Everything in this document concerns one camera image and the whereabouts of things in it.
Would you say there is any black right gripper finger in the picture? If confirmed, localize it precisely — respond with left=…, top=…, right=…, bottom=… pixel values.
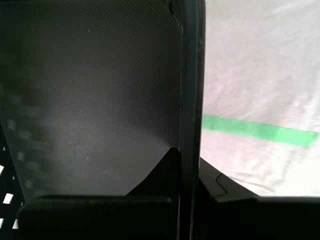
left=16, top=147, right=182, bottom=240
left=194, top=158, right=320, bottom=240

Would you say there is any black perforated plastic basket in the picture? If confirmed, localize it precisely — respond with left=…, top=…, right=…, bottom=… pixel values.
left=0, top=0, right=207, bottom=240

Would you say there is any long green tape strip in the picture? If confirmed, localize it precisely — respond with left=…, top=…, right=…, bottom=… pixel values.
left=202, top=114, right=320, bottom=148

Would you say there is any white woven table cloth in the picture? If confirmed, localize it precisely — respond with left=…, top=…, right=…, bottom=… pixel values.
left=199, top=0, right=320, bottom=198

